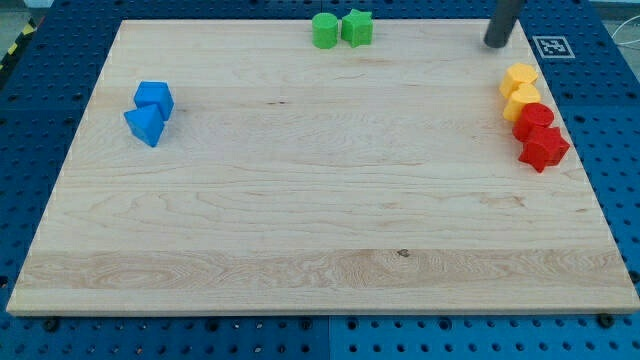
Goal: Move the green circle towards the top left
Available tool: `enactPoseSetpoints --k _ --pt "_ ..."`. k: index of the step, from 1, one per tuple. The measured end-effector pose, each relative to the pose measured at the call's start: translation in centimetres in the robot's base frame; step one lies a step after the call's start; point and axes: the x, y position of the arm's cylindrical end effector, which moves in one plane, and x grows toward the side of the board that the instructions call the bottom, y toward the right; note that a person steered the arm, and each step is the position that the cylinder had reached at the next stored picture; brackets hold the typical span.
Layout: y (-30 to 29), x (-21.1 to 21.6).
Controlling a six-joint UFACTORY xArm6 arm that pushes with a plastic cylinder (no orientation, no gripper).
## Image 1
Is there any light wooden board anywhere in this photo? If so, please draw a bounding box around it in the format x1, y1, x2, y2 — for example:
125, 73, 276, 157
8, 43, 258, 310
7, 19, 639, 316

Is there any green cylinder block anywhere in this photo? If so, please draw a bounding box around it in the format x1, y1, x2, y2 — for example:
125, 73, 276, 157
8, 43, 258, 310
312, 12, 338, 49

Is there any green star block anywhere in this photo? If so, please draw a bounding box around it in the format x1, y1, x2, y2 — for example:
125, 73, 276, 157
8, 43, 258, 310
341, 9, 373, 48

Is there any blue triangle block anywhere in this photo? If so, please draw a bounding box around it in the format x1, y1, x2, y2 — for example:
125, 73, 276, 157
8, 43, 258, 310
124, 104, 164, 147

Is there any blue cube block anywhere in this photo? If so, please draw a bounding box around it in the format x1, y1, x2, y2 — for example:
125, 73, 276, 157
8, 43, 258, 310
133, 81, 174, 121

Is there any yellow heart block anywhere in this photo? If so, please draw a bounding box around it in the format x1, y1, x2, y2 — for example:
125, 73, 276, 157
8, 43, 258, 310
503, 83, 541, 122

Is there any red cylinder block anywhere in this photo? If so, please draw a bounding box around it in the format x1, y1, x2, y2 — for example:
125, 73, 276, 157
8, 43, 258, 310
512, 103, 555, 142

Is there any yellow hexagon block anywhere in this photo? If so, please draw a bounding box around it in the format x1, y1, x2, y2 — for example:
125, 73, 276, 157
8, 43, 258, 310
499, 63, 538, 99

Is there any red star block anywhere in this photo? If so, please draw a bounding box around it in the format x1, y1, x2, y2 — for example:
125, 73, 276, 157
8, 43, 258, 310
518, 127, 570, 173

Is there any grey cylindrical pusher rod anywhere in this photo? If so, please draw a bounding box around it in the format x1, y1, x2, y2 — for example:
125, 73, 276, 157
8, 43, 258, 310
483, 0, 525, 49

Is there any white fiducial marker tag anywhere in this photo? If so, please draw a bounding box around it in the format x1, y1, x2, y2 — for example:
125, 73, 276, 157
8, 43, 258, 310
532, 35, 575, 59

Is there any yellow black hazard tape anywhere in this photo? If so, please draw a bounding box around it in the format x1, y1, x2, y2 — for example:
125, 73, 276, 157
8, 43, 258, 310
1, 17, 37, 72

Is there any white cable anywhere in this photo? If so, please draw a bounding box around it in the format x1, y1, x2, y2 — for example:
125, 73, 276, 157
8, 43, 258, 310
610, 13, 640, 49

